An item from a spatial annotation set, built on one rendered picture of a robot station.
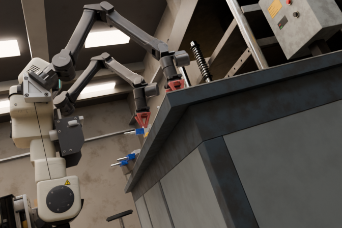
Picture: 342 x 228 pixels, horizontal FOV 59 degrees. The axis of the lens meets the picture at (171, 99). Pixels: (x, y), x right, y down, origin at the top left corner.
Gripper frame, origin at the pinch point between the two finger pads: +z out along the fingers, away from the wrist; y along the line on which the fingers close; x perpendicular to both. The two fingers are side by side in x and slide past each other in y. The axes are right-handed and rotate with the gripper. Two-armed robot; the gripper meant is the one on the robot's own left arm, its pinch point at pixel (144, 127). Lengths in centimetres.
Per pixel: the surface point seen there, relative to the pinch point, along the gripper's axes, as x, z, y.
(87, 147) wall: 46, -108, 1051
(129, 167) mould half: 7.6, 17.6, 22.4
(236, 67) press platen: -75, -37, 32
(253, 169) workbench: -9, 25, -83
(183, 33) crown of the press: -58, -85, 76
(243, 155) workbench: -7, 22, -83
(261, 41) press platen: -79, -43, 3
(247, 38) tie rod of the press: -67, -44, -1
